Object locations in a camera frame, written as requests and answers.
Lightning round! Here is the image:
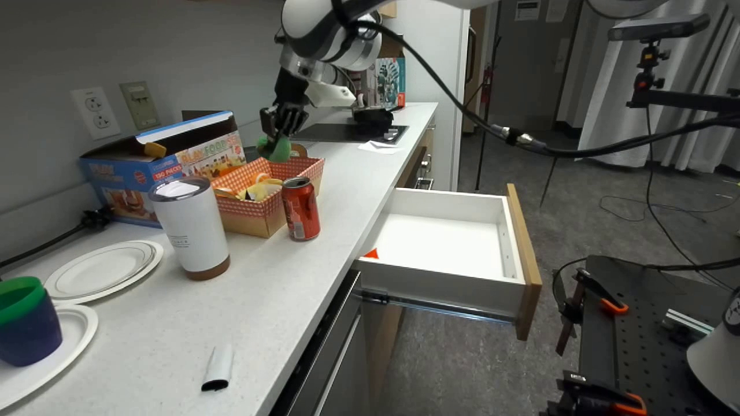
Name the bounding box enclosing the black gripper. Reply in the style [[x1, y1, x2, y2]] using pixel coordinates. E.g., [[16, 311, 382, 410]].
[[259, 69, 313, 140]]

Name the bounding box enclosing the green plush toy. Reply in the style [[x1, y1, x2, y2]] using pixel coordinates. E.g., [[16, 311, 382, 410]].
[[255, 132, 296, 163]]

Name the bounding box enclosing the white drawer with wooden front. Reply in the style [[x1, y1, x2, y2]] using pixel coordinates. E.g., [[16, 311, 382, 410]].
[[355, 180, 543, 341]]

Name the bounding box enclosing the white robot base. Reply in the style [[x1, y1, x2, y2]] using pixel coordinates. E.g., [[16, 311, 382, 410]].
[[686, 288, 740, 413]]

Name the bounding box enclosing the yellow toy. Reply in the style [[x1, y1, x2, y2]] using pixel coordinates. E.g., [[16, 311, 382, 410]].
[[235, 173, 286, 204]]

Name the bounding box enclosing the blue cardboard toy box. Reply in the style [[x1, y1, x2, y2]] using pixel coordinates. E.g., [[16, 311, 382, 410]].
[[80, 108, 250, 228]]

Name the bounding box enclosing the black induction cooktop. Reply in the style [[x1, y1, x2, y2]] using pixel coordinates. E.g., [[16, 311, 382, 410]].
[[291, 123, 409, 145]]

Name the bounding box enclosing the red soda can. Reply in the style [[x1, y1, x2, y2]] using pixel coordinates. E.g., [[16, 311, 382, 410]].
[[280, 175, 323, 244]]

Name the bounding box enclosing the orange checkered paper basket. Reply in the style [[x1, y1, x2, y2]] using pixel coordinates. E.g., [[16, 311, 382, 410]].
[[212, 154, 326, 241]]

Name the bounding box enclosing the colourful printed cardboard box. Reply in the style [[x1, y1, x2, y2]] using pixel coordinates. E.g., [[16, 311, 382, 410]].
[[362, 36, 408, 110]]

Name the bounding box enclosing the white tumbler with brown base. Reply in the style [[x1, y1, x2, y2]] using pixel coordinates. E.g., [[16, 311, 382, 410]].
[[150, 177, 235, 281]]

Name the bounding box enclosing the white paper plate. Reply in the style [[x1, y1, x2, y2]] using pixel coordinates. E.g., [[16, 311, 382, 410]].
[[0, 303, 103, 413], [45, 237, 166, 306]]

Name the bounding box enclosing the wooden base cabinet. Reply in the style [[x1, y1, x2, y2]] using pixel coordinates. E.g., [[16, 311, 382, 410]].
[[358, 125, 438, 416]]

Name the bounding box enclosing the small gray marker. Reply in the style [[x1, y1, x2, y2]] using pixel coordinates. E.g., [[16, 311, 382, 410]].
[[200, 340, 236, 393]]

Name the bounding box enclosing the steel dishwasher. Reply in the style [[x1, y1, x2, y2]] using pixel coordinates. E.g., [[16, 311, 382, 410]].
[[268, 269, 372, 416]]

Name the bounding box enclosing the light gray curtain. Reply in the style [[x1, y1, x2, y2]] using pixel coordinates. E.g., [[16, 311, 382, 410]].
[[556, 0, 740, 175]]

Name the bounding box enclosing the blue cup with green rim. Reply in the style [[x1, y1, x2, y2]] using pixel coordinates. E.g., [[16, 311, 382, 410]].
[[0, 274, 66, 370]]

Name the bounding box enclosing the black perforated robot table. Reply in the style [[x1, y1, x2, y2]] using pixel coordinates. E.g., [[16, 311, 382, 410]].
[[548, 255, 740, 416]]

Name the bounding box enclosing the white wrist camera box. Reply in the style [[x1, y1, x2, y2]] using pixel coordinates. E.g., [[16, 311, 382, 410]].
[[308, 76, 362, 110]]

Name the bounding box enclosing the gray wall switch plate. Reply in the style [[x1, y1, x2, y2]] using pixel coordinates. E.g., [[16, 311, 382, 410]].
[[118, 79, 163, 132]]

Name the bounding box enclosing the white wall outlet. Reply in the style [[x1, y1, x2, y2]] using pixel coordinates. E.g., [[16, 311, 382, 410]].
[[69, 86, 124, 140]]

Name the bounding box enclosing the black power cord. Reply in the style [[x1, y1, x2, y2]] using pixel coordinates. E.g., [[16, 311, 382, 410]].
[[0, 206, 118, 272]]

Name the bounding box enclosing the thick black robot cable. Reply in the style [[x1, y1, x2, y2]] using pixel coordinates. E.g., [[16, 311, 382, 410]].
[[355, 19, 740, 160]]

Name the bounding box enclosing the thin black cable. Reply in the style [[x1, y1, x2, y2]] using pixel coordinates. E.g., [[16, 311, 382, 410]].
[[641, 147, 740, 296]]

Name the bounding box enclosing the orange handled clamp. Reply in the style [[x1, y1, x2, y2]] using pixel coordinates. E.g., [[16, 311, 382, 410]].
[[556, 370, 651, 416], [551, 266, 632, 359]]

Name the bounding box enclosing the black stereo camera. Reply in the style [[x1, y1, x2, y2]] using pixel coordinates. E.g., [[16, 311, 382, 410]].
[[608, 12, 713, 43]]

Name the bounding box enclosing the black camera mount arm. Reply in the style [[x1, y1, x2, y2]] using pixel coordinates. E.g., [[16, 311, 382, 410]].
[[624, 40, 740, 129]]

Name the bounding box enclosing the black table cable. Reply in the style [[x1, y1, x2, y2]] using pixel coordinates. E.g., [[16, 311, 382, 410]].
[[548, 255, 740, 309]]

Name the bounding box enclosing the silver aluminium rail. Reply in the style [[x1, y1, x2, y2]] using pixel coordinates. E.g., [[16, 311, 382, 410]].
[[661, 307, 718, 338]]

